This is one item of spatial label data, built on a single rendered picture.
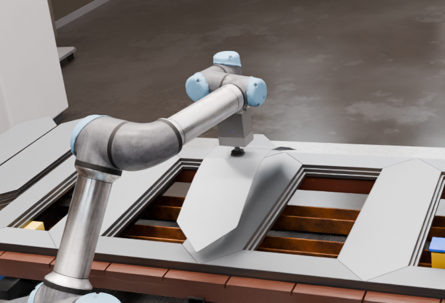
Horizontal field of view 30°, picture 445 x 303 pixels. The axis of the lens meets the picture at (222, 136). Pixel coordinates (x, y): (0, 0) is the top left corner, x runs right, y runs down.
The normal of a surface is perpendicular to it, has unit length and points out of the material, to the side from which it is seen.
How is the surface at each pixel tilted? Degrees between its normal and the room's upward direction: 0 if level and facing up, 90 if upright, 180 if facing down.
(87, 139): 58
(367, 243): 0
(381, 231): 0
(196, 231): 28
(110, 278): 90
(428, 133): 0
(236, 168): 16
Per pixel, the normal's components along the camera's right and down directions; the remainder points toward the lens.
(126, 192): -0.12, -0.92
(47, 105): 0.95, 0.01
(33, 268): -0.37, 0.39
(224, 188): -0.26, -0.68
